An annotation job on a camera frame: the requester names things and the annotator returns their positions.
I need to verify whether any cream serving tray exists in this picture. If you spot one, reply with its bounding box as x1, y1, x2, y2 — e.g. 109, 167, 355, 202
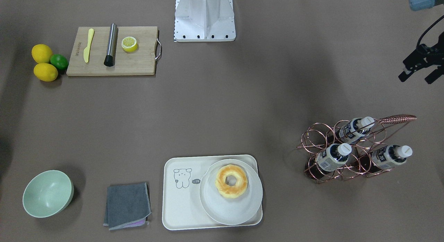
162, 155, 262, 230

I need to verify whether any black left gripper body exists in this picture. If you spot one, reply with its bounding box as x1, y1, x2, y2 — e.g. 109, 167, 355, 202
403, 44, 443, 71

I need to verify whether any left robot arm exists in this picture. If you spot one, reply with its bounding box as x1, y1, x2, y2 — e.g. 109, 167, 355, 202
398, 0, 444, 84

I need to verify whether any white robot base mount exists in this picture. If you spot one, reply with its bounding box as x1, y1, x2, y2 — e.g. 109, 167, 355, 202
173, 0, 236, 42

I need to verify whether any half lemon slice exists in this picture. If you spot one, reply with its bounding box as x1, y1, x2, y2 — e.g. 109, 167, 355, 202
121, 36, 138, 52

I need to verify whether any copper wire bottle rack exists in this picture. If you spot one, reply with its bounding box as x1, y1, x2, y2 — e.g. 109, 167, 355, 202
298, 114, 417, 184

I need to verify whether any yellow lemon lower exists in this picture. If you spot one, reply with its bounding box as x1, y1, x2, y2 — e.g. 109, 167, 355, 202
33, 63, 59, 82

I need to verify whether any wooden cutting board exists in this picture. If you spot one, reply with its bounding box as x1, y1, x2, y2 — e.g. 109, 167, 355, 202
66, 26, 159, 76

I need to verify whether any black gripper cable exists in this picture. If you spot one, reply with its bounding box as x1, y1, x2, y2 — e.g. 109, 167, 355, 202
416, 15, 444, 50

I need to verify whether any green lime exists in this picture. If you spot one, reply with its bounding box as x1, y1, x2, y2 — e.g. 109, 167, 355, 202
50, 54, 69, 70

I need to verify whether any yellow lemon upper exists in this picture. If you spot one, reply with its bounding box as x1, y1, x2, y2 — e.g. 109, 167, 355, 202
31, 44, 53, 64

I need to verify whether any mint green bowl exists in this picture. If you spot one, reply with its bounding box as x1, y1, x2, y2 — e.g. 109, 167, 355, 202
22, 170, 74, 218

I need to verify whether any glazed donut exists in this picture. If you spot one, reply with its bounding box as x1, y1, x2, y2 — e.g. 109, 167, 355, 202
215, 164, 248, 198

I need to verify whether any grey folded cloth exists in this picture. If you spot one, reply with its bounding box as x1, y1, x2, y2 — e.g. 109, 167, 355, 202
103, 182, 151, 231

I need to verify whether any yellow lemon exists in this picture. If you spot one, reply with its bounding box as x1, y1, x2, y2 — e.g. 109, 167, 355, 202
31, 44, 53, 64
33, 63, 59, 82

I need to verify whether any tea bottle top rack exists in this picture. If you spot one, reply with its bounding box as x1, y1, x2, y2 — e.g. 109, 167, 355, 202
335, 116, 375, 145

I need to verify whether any steel cylinder muddler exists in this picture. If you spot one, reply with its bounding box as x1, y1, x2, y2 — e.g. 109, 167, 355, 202
104, 23, 118, 67

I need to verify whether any yellow plastic knife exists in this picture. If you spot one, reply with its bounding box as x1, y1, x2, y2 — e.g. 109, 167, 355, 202
83, 28, 95, 63

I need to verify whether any white round plate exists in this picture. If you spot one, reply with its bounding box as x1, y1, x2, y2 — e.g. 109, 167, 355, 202
199, 159, 263, 226

